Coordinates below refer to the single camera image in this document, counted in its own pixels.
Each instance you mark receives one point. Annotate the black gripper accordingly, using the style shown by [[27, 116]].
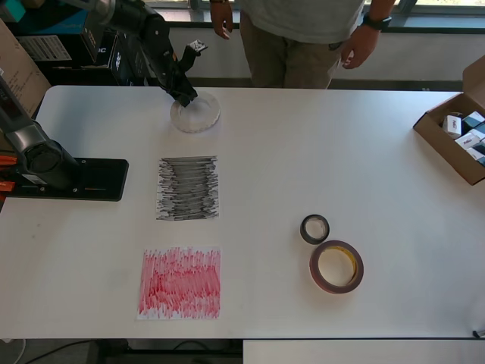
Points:
[[180, 85]]

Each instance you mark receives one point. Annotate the white tape roll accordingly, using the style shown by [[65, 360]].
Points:
[[208, 121]]

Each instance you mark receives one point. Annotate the black tape roll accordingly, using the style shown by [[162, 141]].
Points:
[[304, 235]]

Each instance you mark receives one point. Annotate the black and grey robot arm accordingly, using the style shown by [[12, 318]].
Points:
[[49, 163]]

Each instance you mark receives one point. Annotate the person's left forearm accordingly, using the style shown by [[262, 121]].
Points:
[[380, 7]]

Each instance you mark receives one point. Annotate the red 3M tape roll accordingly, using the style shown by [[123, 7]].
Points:
[[314, 273]]

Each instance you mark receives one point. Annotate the person's right hand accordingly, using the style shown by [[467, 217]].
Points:
[[223, 21]]

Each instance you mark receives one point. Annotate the person's left hand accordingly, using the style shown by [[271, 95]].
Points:
[[358, 49]]

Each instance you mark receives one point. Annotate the black AOC box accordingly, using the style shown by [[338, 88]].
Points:
[[125, 72]]

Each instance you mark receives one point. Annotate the black scribbled paper sheet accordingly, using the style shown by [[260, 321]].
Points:
[[189, 189]]

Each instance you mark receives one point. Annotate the black box orange print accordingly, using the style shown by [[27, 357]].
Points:
[[92, 41]]

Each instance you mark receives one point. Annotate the person in grey T-shirt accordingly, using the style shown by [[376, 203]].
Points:
[[295, 19]]

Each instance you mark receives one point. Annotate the black box white label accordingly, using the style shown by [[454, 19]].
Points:
[[45, 49]]

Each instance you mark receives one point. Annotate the blue product box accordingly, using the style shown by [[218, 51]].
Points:
[[57, 22]]

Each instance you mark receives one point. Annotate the cardboard box with shipping label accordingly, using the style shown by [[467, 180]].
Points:
[[19, 76]]

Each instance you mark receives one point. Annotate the red scribbled paper sheet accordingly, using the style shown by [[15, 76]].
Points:
[[182, 284]]

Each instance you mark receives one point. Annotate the small teal box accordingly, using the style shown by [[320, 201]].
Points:
[[11, 9]]

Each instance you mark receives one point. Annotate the black smartwatch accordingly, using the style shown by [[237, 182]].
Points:
[[375, 22]]

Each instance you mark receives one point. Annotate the open cardboard box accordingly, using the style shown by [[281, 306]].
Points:
[[443, 148]]

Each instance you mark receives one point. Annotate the small white product box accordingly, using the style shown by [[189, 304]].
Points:
[[452, 127], [476, 153], [467, 142]]

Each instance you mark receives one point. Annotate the small dark product box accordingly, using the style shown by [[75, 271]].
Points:
[[473, 120]]

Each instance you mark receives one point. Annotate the white panel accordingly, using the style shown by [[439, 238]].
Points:
[[360, 352]]

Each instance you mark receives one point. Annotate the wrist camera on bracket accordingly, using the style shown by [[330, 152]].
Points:
[[189, 57]]

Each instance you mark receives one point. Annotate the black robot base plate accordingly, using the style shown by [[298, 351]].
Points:
[[102, 178]]

